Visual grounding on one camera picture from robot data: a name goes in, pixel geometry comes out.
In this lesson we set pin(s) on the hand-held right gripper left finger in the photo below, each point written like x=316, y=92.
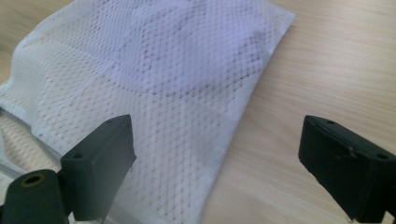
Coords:
x=96, y=165

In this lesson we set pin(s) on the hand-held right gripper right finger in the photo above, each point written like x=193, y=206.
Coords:
x=345, y=165

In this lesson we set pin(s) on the white mesh laundry bag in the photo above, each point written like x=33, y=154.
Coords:
x=149, y=77

